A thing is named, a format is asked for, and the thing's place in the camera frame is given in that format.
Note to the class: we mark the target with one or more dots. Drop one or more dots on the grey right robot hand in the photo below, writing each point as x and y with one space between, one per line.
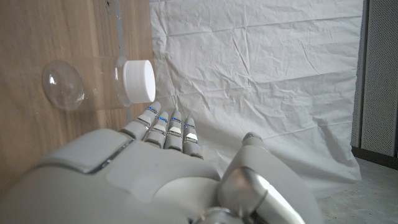
149 183

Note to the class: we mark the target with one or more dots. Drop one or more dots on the clear bottle with white cap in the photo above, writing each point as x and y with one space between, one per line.
138 81

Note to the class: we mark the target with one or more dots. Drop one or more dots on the white wrinkled backdrop cloth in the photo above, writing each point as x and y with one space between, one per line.
255 77

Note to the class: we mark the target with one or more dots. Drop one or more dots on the grey perforated wall panel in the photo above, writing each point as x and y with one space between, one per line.
377 77

